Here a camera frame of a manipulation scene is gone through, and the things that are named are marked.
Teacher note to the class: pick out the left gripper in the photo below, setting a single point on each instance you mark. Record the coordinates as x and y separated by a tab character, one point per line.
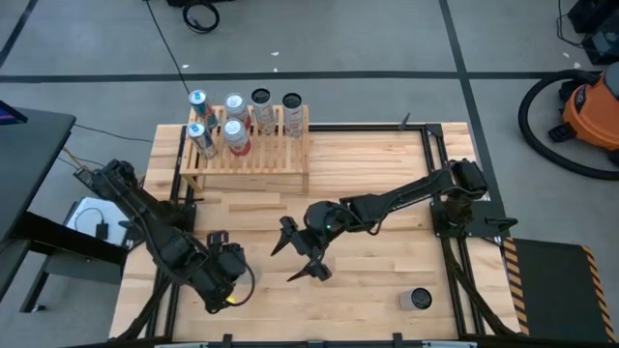
229	266

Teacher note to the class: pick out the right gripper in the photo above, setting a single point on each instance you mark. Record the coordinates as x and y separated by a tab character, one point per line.
324	220

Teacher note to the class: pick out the blue silver Red Bull can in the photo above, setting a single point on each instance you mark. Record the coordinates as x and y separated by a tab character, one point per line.
198	98
196	130

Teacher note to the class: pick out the pink white Spindrift can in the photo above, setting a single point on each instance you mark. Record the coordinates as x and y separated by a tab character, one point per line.
235	129
234	101

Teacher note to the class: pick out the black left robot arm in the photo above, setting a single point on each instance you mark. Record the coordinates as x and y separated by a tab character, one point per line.
150	222

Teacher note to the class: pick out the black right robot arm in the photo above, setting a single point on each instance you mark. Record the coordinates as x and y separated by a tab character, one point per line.
411	191

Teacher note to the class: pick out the wooden slatted shelf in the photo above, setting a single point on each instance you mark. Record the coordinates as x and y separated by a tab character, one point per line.
271	159

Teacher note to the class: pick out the yellow label tag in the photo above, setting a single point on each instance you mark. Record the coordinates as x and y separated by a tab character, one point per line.
231	299

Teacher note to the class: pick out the white box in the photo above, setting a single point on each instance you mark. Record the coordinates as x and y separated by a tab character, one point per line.
111	217

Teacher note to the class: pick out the small black charger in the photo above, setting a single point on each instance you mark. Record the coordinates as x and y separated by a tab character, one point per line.
102	231

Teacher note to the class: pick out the black desk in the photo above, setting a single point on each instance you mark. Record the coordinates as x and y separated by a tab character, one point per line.
29	159

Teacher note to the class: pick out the monitor with blue screen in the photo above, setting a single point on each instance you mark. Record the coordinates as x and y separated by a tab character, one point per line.
9	116

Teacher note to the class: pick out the black hazard-striped floor mat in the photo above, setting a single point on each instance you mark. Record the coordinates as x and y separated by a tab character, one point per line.
551	290

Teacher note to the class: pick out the orange shop vacuum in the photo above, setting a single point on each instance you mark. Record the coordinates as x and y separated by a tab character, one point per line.
522	118
592	113

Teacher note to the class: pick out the black equipment cases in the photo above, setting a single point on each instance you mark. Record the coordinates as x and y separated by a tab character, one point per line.
602	43

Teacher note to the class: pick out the black aluminium table frame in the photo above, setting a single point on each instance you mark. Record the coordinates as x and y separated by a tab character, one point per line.
377	127

